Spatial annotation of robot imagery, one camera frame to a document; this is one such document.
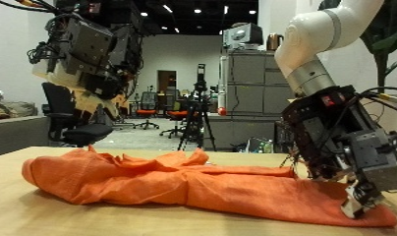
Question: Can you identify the dark green leafy plant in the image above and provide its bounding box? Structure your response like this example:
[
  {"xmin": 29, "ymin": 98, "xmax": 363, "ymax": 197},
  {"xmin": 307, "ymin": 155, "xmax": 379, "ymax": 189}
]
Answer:
[{"xmin": 318, "ymin": 0, "xmax": 397, "ymax": 94}]

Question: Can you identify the orange button-up shirt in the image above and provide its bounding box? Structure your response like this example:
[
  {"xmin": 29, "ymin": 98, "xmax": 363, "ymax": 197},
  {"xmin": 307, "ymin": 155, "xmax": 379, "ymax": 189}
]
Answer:
[{"xmin": 21, "ymin": 146, "xmax": 397, "ymax": 228}]

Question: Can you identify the orange office chair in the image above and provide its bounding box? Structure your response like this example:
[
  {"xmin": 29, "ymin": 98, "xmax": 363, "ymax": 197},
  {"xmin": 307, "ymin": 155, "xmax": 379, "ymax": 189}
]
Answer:
[
  {"xmin": 160, "ymin": 109, "xmax": 197, "ymax": 139},
  {"xmin": 132, "ymin": 107, "xmax": 162, "ymax": 131}
]

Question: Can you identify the black camera tripod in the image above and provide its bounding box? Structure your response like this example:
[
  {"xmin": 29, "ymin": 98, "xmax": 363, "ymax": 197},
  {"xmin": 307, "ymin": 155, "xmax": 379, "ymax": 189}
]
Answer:
[{"xmin": 177, "ymin": 63, "xmax": 218, "ymax": 152}]

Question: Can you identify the brown cushion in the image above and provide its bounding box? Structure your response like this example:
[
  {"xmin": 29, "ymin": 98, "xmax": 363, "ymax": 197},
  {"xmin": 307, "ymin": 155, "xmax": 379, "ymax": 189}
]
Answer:
[{"xmin": 0, "ymin": 100, "xmax": 40, "ymax": 121}]

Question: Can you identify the copper kettle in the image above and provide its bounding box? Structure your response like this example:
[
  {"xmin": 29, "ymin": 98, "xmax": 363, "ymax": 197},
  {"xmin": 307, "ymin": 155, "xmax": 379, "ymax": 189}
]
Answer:
[{"xmin": 267, "ymin": 32, "xmax": 285, "ymax": 52}]

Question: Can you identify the tall grey filing cabinet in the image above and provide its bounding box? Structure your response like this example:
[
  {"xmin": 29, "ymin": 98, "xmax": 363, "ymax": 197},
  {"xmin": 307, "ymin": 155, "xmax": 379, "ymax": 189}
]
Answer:
[{"xmin": 226, "ymin": 48, "xmax": 295, "ymax": 116}]

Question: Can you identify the low grey cabinet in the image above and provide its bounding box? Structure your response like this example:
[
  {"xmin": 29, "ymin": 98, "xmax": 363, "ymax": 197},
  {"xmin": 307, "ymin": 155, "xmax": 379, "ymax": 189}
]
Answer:
[{"xmin": 204, "ymin": 112, "xmax": 283, "ymax": 151}]

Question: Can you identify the grey box appliance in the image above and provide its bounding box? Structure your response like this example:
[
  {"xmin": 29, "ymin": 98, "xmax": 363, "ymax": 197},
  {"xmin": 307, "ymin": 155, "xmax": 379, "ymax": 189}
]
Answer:
[{"xmin": 222, "ymin": 23, "xmax": 266, "ymax": 51}]

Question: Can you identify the brown door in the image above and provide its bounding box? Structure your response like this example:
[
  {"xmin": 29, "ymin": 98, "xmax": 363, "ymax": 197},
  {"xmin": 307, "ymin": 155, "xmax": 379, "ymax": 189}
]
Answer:
[{"xmin": 158, "ymin": 70, "xmax": 178, "ymax": 92}]

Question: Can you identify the black office chair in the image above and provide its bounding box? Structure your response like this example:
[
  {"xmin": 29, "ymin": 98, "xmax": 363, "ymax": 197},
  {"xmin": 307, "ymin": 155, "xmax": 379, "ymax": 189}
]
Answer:
[{"xmin": 40, "ymin": 82, "xmax": 116, "ymax": 148}]

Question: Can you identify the red cable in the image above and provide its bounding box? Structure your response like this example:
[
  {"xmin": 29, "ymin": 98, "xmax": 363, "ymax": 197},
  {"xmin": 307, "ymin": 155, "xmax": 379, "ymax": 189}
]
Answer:
[{"xmin": 15, "ymin": 0, "xmax": 45, "ymax": 8}]

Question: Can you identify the black cable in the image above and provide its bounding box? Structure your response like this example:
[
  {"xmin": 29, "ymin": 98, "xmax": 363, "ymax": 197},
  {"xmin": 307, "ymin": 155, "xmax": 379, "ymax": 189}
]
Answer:
[
  {"xmin": 0, "ymin": 0, "xmax": 59, "ymax": 15},
  {"xmin": 358, "ymin": 86, "xmax": 397, "ymax": 116}
]

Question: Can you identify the grey sofa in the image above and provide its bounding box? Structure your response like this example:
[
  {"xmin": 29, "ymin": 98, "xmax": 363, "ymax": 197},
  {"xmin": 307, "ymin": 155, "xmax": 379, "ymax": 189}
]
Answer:
[{"xmin": 0, "ymin": 114, "xmax": 52, "ymax": 157}]

